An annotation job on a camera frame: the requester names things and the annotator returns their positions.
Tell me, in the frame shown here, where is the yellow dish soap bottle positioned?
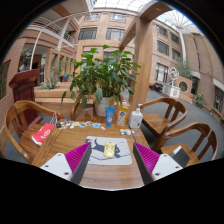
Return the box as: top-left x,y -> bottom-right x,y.
115,99 -> 130,130

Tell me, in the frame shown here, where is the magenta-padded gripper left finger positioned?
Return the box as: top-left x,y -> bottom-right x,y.
39,142 -> 93,185

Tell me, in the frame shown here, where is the wooden armchair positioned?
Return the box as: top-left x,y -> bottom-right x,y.
139,97 -> 189,138
70,94 -> 98,122
151,121 -> 219,167
3,100 -> 64,164

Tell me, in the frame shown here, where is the grey cat-print mouse pad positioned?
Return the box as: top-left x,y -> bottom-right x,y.
85,135 -> 133,166

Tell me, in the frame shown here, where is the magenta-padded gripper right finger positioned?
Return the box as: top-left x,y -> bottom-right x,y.
132,142 -> 184,185

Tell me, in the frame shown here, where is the black notebook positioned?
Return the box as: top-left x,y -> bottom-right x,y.
169,145 -> 191,168

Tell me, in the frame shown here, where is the dark bust statue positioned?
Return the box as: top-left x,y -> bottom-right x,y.
18,49 -> 33,73

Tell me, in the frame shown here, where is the blue tube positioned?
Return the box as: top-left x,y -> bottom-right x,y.
105,106 -> 116,129

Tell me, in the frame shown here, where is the white pump bottle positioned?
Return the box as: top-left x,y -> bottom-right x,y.
128,103 -> 144,130

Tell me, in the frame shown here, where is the spiky agave plant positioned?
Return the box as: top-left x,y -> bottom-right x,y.
39,77 -> 62,90

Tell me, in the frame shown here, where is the red and white bag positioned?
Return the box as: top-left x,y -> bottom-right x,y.
30,123 -> 56,147

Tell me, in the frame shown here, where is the leafy plant in white pot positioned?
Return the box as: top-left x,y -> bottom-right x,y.
60,44 -> 142,118

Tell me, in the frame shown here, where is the white abstract sculpture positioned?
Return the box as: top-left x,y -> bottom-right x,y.
162,66 -> 182,99

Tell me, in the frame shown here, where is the dark wooden pedestal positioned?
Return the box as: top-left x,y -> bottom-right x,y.
8,68 -> 42,128

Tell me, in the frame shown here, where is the yellow computer mouse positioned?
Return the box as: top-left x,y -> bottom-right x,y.
103,141 -> 116,158

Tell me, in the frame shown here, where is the yellow flowering potted plant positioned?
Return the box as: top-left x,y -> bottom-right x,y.
194,92 -> 205,108

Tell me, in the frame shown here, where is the long wooden planter box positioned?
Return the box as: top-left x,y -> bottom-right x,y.
34,86 -> 85,118

